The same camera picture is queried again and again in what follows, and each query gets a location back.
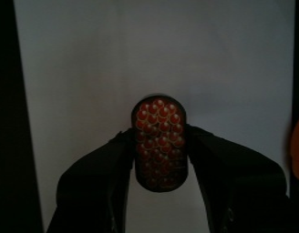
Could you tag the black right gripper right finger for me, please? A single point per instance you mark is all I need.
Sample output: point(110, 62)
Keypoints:
point(241, 182)

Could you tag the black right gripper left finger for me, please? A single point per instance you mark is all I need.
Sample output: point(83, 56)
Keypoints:
point(91, 182)

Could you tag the salmon roe sushi toy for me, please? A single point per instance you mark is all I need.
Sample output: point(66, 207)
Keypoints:
point(161, 142)

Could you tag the white cutting board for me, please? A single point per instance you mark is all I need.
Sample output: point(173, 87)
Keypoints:
point(157, 54)

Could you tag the orange toy food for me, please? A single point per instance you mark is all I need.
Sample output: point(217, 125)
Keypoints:
point(298, 148)

